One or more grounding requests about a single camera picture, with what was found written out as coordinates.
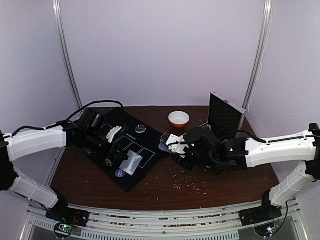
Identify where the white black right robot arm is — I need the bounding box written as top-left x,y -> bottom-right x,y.
165,123 -> 320,221

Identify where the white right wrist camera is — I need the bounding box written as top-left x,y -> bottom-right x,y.
160,132 -> 189,155

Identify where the white orange bowl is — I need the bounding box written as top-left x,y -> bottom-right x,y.
168,111 -> 190,128

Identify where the black poker table mat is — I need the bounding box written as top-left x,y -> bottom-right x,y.
87,108 -> 164,192

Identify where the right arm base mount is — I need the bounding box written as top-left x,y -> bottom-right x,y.
239,206 -> 282,227

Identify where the aluminium front rail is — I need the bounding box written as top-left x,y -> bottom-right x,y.
26,197 -> 301,240

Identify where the clear grey dealer button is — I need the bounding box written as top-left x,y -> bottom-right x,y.
135,124 -> 146,134

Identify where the left aluminium frame post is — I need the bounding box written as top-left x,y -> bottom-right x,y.
52,0 -> 83,109

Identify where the aluminium poker chip case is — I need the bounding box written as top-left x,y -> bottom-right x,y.
200,91 -> 246,139

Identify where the right aluminium frame post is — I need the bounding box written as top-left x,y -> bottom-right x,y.
242,0 -> 274,112

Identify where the dealt card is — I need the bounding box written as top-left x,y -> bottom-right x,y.
119,150 -> 143,176

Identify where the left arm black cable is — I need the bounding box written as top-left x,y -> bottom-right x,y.
11,99 -> 125,137

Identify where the purple small blind button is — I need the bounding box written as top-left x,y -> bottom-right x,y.
115,169 -> 126,178

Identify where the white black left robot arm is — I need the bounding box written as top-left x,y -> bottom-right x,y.
0,108 -> 128,222

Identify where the grey playing card deck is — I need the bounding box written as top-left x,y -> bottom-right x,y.
158,142 -> 173,154

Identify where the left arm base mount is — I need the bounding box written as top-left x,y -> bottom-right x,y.
45,208 -> 90,227

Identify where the poker chip stack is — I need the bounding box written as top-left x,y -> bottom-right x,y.
105,159 -> 113,167

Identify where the aluminium frame post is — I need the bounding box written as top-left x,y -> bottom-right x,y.
52,0 -> 83,109
242,0 -> 274,112

